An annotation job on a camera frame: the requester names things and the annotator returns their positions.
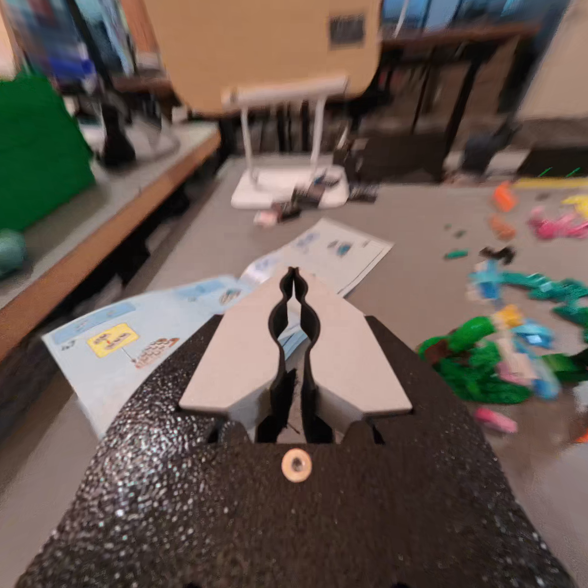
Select large black carton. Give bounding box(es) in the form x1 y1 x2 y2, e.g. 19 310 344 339
348 137 447 183

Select wooden desk black legs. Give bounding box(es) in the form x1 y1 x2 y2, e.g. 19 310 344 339
380 22 544 181

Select dark charging hub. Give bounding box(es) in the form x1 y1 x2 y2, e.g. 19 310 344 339
461 123 521 176

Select wooden side desk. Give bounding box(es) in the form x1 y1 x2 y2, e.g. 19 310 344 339
0 120 222 360

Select wooden book stand white base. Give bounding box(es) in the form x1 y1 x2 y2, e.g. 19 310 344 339
144 0 383 210

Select teal round object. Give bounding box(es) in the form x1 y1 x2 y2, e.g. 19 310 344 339
0 229 27 278

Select yellow tape strip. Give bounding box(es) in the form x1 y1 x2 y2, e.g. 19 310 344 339
514 177 588 190

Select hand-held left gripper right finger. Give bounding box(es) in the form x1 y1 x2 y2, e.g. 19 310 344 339
294 268 413 444

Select pile of teal lego pieces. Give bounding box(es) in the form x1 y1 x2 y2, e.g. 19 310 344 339
500 270 588 328

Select small pink lego flower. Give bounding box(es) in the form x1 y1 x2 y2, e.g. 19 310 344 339
497 351 536 386

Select small orange lego piece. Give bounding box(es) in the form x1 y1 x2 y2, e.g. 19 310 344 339
493 182 518 213

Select green lego leaf assembly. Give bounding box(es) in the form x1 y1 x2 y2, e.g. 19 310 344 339
417 334 588 406

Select black lego pieces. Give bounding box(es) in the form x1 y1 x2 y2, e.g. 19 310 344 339
479 246 517 266

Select grey wedge tool black housing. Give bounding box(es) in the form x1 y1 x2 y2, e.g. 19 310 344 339
96 103 181 168

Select pink lego piece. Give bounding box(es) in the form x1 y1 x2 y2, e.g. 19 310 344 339
474 407 519 434

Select green board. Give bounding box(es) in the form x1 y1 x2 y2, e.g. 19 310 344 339
0 73 96 231

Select pile of pink lego pieces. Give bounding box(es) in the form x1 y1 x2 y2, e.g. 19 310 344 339
527 206 588 240

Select coral lego pieces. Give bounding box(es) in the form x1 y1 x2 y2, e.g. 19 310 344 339
488 215 516 240

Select lego instruction booklet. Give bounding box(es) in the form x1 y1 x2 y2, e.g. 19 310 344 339
42 218 395 438

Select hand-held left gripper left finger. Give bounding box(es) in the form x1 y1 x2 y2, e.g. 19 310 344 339
178 266 297 443

